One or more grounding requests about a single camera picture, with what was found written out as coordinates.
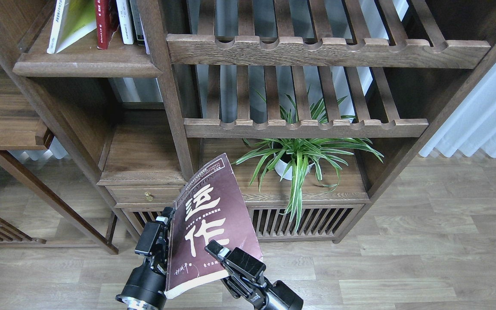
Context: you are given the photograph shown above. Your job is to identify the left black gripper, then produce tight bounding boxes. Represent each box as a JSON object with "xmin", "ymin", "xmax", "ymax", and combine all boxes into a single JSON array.
[{"xmin": 115, "ymin": 207, "xmax": 175, "ymax": 310}]

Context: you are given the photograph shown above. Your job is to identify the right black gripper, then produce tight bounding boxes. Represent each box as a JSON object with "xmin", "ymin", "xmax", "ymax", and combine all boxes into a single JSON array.
[{"xmin": 205, "ymin": 241, "xmax": 304, "ymax": 310}]

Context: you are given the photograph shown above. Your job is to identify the dark red book white characters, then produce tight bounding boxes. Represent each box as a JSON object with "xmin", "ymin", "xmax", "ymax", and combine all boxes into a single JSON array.
[{"xmin": 165, "ymin": 154, "xmax": 263, "ymax": 299}]

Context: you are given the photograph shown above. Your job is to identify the red cover book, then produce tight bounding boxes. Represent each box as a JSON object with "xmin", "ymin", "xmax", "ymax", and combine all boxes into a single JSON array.
[{"xmin": 94, "ymin": 0, "xmax": 119, "ymax": 50}]

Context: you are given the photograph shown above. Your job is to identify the yellow green cover book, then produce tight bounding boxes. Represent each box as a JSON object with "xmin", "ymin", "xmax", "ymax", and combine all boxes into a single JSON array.
[{"xmin": 46, "ymin": 0, "xmax": 95, "ymax": 54}]

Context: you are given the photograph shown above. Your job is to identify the brass drawer knob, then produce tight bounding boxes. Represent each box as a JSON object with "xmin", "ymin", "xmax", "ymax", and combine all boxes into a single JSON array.
[{"xmin": 144, "ymin": 192, "xmax": 154, "ymax": 202}]

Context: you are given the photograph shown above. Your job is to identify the white plant pot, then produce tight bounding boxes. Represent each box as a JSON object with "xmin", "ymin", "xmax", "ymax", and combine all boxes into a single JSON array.
[{"xmin": 273, "ymin": 147, "xmax": 315, "ymax": 181}]

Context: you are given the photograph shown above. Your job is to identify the green spider plant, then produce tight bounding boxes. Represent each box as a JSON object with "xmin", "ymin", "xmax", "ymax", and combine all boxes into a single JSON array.
[{"xmin": 234, "ymin": 138, "xmax": 384, "ymax": 228}]

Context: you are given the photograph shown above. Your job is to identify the dark wooden bookshelf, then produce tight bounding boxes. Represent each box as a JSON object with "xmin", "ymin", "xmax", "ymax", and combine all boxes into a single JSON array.
[{"xmin": 0, "ymin": 0, "xmax": 496, "ymax": 243}]

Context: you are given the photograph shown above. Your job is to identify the wooden side furniture left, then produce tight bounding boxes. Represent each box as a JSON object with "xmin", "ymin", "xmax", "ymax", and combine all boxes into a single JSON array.
[{"xmin": 0, "ymin": 65, "xmax": 53, "ymax": 247}]

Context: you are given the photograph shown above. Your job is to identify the white upright book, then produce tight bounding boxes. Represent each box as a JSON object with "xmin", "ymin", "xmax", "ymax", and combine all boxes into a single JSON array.
[{"xmin": 116, "ymin": 0, "xmax": 135, "ymax": 44}]

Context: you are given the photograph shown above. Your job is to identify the dark upright book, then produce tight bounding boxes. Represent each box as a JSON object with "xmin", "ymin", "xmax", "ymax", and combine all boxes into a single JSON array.
[{"xmin": 129, "ymin": 0, "xmax": 145, "ymax": 46}]

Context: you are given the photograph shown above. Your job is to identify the white curtain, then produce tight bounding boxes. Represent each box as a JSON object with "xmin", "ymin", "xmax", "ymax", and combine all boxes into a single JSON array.
[{"xmin": 419, "ymin": 63, "xmax": 496, "ymax": 158}]

